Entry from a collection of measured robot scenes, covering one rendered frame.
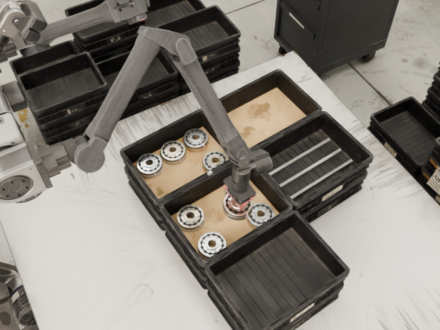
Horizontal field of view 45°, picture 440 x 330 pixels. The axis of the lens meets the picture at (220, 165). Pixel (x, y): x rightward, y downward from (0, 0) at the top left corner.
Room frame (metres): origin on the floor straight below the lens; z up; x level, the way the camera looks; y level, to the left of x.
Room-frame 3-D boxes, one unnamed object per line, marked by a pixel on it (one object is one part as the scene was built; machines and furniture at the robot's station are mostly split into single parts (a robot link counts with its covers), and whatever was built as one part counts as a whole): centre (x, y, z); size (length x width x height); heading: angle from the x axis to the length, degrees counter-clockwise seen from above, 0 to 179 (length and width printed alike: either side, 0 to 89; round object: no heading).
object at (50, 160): (0.85, 0.44, 1.45); 0.09 x 0.08 x 0.12; 28
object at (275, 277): (0.77, -0.19, 0.87); 0.40 x 0.30 x 0.11; 124
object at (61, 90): (2.01, 0.82, 0.37); 0.40 x 0.30 x 0.45; 118
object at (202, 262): (1.02, -0.02, 0.92); 0.40 x 0.30 x 0.02; 124
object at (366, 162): (1.25, -0.35, 0.92); 0.40 x 0.30 x 0.02; 124
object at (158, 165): (1.27, 0.28, 0.86); 0.10 x 0.10 x 0.01
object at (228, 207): (0.97, -0.06, 1.03); 0.10 x 0.10 x 0.01
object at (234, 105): (1.49, -0.18, 0.87); 0.40 x 0.30 x 0.11; 124
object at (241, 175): (0.97, -0.07, 1.21); 0.07 x 0.06 x 0.07; 117
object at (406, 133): (1.83, -1.05, 0.26); 0.40 x 0.30 x 0.23; 28
